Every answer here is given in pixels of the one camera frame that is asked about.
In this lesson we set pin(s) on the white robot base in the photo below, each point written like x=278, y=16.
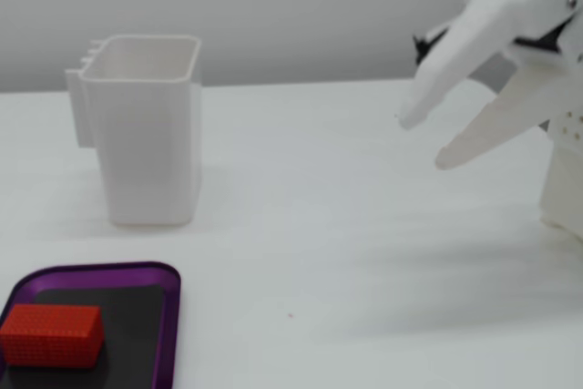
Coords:
x=565, y=179

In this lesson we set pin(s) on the red perforated cube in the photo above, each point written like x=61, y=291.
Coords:
x=50, y=334

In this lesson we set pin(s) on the white plastic box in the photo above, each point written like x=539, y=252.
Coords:
x=146, y=156

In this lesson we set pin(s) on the purple metal tray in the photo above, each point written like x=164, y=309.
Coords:
x=168, y=316

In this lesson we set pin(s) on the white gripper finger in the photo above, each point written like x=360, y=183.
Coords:
x=446, y=70
x=524, y=106

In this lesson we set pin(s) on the black tray mat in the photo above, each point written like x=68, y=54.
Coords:
x=132, y=325

